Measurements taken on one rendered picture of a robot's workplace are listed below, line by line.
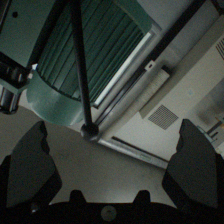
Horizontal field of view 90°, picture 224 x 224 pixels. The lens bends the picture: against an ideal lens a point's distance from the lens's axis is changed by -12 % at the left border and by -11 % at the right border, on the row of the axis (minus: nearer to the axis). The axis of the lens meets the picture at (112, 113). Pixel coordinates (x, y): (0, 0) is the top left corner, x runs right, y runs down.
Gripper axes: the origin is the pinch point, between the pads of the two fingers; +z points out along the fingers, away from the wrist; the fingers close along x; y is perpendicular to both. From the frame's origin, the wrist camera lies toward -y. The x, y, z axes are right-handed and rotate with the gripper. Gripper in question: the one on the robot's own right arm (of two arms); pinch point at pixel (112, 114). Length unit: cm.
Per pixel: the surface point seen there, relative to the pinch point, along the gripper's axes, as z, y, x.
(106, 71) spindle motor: 16.2, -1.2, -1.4
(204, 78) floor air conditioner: 141, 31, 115
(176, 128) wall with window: 181, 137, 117
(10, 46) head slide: 14.7, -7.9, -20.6
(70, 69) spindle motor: 13.0, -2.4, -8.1
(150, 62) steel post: 150, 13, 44
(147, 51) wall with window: 159, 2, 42
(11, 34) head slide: 14.7, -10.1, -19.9
